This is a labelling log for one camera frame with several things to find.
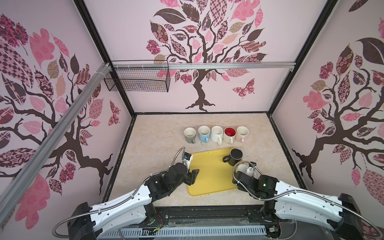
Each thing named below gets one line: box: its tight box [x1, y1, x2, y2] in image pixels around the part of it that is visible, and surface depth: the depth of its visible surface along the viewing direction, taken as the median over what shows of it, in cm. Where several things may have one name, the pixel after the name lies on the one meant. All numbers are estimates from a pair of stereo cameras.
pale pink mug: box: [236, 126, 249, 143], surface depth 100 cm
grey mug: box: [183, 127, 197, 144], surface depth 100 cm
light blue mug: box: [198, 125, 211, 143], surface depth 100 cm
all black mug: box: [222, 148, 244, 166], surface depth 88 cm
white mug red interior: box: [223, 126, 237, 145], surface depth 102 cm
